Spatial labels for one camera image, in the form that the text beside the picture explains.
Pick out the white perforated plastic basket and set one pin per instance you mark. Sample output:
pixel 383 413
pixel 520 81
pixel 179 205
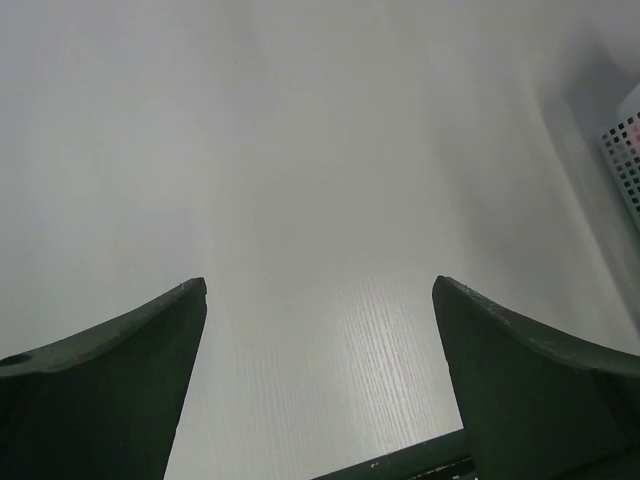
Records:
pixel 619 144

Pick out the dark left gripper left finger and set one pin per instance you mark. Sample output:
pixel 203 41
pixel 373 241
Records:
pixel 104 403

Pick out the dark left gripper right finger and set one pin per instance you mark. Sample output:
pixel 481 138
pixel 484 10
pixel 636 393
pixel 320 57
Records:
pixel 536 402

